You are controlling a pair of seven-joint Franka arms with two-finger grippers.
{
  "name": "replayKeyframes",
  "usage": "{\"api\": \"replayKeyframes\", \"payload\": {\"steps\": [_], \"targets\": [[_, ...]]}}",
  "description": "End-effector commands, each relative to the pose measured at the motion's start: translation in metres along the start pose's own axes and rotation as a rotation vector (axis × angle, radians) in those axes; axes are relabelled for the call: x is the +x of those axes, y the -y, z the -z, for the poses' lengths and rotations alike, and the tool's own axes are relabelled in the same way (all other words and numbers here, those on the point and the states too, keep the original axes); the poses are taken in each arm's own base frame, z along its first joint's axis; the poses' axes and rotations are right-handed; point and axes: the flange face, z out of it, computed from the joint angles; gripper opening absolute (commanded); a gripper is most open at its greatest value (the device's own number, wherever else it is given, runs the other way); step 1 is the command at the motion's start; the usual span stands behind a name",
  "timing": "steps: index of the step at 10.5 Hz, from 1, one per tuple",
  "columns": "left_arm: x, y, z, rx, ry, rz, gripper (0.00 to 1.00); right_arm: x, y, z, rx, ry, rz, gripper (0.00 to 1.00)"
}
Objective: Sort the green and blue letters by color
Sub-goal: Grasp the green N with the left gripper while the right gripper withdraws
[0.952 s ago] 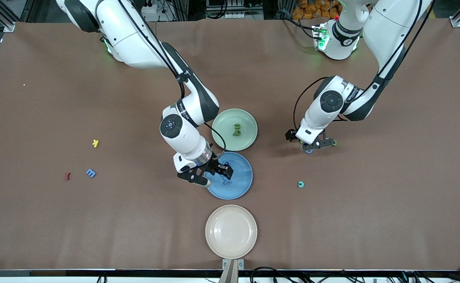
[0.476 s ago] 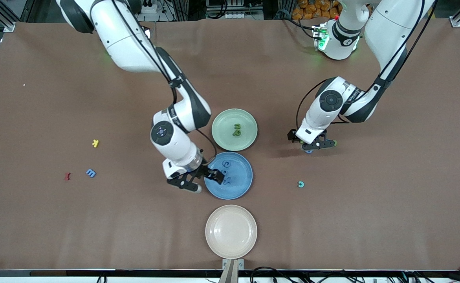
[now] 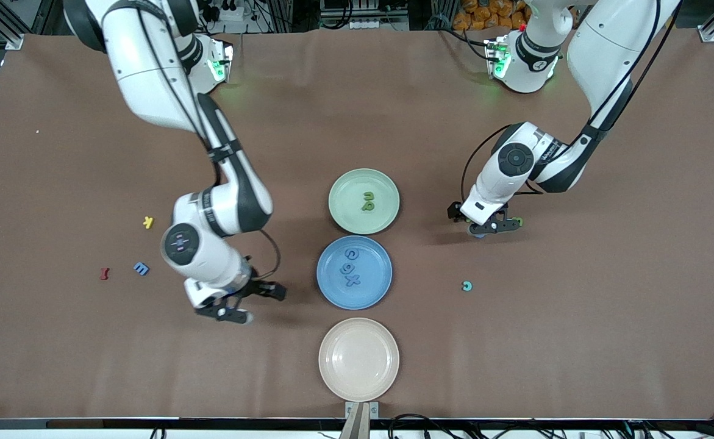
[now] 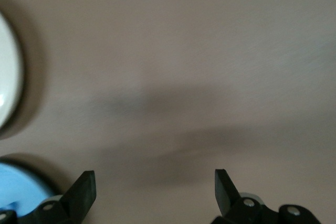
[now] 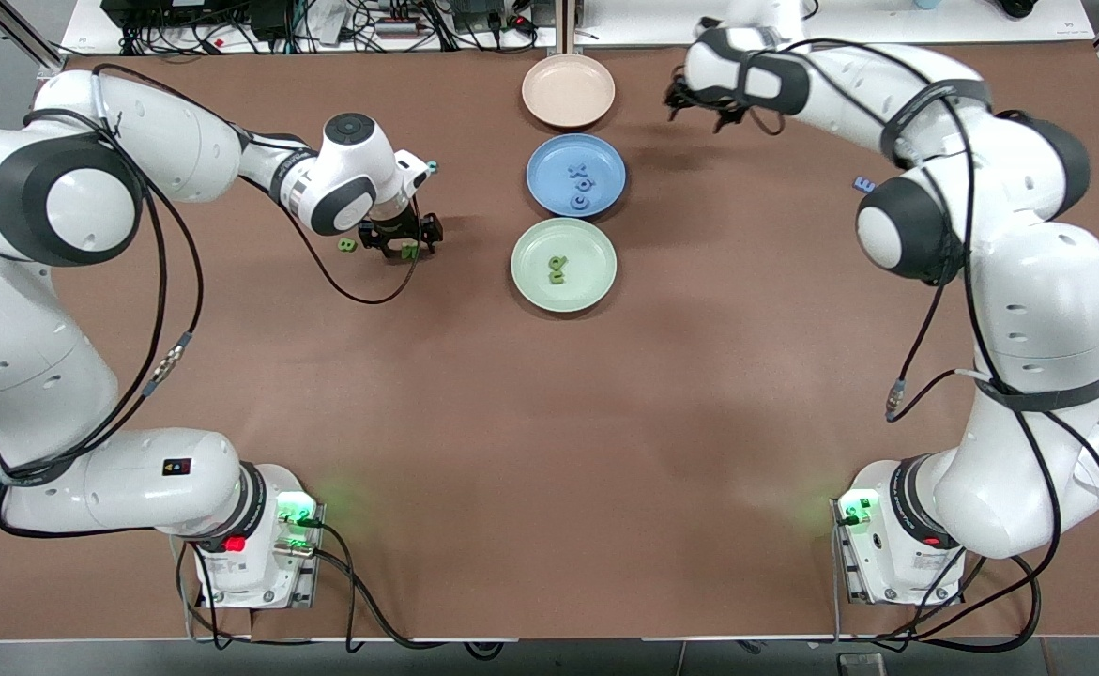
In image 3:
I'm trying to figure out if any brown table cover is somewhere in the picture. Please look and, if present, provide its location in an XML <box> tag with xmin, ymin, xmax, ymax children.
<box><xmin>0</xmin><ymin>27</ymin><xmax>714</xmax><ymax>421</ymax></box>

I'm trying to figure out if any blue plate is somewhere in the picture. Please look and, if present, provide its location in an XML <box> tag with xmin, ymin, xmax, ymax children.
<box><xmin>316</xmin><ymin>235</ymin><xmax>393</xmax><ymax>310</ymax></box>

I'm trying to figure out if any green plate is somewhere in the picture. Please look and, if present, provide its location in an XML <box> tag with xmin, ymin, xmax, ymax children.
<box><xmin>328</xmin><ymin>168</ymin><xmax>401</xmax><ymax>235</ymax></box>

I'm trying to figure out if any beige plate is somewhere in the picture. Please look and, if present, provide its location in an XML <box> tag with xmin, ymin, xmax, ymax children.
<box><xmin>318</xmin><ymin>317</ymin><xmax>400</xmax><ymax>403</ymax></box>

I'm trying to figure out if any orange bags pile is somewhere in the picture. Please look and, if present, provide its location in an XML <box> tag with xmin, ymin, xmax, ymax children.
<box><xmin>452</xmin><ymin>0</ymin><xmax>531</xmax><ymax>31</ymax></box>

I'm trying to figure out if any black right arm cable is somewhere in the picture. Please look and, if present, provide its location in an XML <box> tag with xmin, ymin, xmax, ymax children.
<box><xmin>134</xmin><ymin>0</ymin><xmax>282</xmax><ymax>282</ymax></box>

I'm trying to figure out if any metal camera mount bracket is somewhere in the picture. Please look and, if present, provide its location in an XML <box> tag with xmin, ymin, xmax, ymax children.
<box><xmin>340</xmin><ymin>401</ymin><xmax>379</xmax><ymax>439</ymax></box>

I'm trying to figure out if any black cable loop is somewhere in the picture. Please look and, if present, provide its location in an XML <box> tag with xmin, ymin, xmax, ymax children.
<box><xmin>388</xmin><ymin>414</ymin><xmax>455</xmax><ymax>439</ymax></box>

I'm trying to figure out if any black cable bundle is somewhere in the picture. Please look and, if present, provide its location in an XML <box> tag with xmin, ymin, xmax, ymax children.
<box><xmin>491</xmin><ymin>410</ymin><xmax>714</xmax><ymax>439</ymax></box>

